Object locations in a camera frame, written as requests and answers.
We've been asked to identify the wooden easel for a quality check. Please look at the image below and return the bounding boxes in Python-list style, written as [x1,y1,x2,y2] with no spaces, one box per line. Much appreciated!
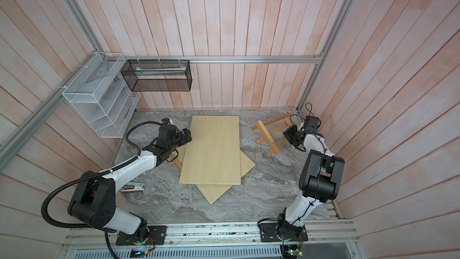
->
[252,113,293,157]
[168,152,184,177]

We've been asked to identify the plywood board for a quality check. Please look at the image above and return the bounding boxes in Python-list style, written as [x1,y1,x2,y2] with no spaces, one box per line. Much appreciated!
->
[175,143,256,205]
[180,116,242,185]

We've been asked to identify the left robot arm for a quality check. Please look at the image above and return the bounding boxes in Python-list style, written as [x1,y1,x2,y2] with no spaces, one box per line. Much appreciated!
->
[68,118,192,243]

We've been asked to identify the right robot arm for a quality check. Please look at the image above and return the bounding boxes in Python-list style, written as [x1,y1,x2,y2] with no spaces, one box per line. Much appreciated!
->
[276,115,345,241]

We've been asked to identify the stapler on table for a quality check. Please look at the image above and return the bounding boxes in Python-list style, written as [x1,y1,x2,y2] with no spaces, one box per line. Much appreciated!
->
[121,182,145,193]

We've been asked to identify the black mesh basket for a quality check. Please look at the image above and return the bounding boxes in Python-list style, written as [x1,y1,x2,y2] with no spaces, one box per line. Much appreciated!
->
[121,59,192,92]

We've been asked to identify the black corrugated cable conduit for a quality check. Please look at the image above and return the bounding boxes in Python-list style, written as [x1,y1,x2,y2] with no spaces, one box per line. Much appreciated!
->
[40,120,170,229]

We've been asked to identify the white wire mesh shelf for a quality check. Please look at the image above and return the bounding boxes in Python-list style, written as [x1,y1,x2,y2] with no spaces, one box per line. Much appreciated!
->
[62,52,141,138]

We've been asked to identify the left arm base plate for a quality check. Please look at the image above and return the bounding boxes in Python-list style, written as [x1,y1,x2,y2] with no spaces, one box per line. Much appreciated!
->
[116,225,167,246]

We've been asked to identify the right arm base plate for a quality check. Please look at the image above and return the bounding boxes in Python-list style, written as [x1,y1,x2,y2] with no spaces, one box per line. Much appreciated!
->
[258,221,309,242]

